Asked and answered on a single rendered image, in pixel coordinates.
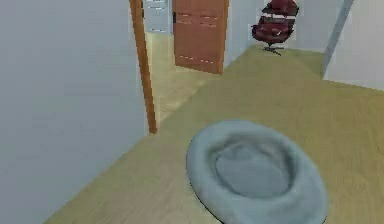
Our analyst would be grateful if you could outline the dark red swivel armchair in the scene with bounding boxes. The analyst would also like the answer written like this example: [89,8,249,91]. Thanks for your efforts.
[251,0,300,57]

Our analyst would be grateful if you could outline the brown wooden room door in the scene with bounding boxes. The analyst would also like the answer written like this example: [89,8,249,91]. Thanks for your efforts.
[171,0,230,75]

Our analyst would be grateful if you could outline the grey round floor cushion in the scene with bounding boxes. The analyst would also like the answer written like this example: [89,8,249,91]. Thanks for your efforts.
[185,119,329,224]

